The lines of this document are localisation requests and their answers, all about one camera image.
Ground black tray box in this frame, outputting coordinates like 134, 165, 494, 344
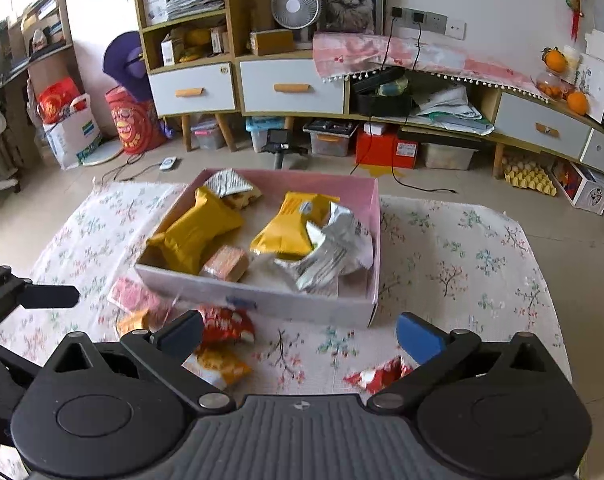
352, 67, 415, 117

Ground yellow egg tray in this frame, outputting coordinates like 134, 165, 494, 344
502, 156, 558, 196

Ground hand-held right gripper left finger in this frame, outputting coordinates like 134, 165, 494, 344
46, 309, 236, 412

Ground tall wooden shelf unit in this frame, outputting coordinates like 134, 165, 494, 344
134, 0, 243, 153

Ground white snack packet dark label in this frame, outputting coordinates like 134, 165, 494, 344
203, 169, 262, 210

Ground red plastic bag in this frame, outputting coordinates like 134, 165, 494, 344
37, 77, 88, 125

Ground white paper shopping bag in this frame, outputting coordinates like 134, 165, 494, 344
43, 92, 103, 171

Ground orange white snack packet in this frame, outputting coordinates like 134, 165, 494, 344
182, 344, 253, 391

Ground long wooden low cabinet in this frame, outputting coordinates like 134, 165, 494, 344
234, 35, 604, 181

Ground silver snack packet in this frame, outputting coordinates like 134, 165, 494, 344
274, 202, 375, 294

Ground clear storage bin blue lid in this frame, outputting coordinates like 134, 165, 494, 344
246, 116, 287, 153

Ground red cardboard box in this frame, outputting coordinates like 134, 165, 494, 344
356, 129, 420, 171

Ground plain yellow snack packet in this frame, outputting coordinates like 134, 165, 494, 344
147, 187, 245, 276

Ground red white patterned candy packet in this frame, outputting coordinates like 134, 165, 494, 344
343, 356, 413, 394

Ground purple hat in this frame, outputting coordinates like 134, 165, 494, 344
103, 31, 155, 103

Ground red printed bag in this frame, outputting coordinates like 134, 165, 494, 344
106, 86, 167, 156

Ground pink tasselled cloth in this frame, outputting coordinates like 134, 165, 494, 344
313, 31, 552, 103

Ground white round base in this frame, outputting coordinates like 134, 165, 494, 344
81, 139, 125, 166

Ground white decorated box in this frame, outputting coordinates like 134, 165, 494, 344
556, 160, 604, 209

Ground pile of folded cloths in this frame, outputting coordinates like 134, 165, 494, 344
414, 85, 495, 136

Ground glass jar of small oranges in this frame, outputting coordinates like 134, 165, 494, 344
532, 71, 567, 101

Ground clear wafer biscuit packet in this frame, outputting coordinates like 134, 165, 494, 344
200, 245, 249, 283

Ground wall power outlets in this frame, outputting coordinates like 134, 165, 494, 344
392, 7, 466, 40

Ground small white carton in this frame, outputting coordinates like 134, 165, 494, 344
161, 35, 185, 67

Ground orange with leaves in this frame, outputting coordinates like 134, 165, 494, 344
542, 46, 568, 73

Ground clear storage bin dark lid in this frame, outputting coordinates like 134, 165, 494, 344
422, 132, 477, 171

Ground wooden bookshelf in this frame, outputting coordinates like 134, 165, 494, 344
0, 0, 85, 111

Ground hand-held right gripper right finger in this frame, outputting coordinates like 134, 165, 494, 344
368, 311, 563, 410

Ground white printed card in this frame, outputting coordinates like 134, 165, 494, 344
576, 52, 604, 118

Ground black camera on tripod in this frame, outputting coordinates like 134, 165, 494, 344
261, 130, 309, 171

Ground pink snack packet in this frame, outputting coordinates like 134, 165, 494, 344
107, 277, 175, 322

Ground black floor cable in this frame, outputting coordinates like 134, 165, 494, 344
352, 115, 457, 196

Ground clear storage bin orange handle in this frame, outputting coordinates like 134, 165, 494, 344
303, 120, 357, 157

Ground red hanging ornament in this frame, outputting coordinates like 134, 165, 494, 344
566, 0, 588, 43

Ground pink cardboard box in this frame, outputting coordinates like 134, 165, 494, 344
134, 168, 381, 330

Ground white desk fan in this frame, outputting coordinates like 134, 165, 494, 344
271, 0, 323, 51

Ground small clear storage bin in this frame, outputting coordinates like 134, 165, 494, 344
189, 120, 227, 151

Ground yellow snack packet red print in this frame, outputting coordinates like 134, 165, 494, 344
250, 191, 341, 256

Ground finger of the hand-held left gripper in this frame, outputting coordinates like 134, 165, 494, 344
0, 333, 45, 386
0, 265, 81, 329

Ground stack of papers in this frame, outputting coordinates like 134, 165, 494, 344
167, 0, 227, 21

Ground brown cardboard box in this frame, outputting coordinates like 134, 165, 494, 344
249, 30, 295, 56

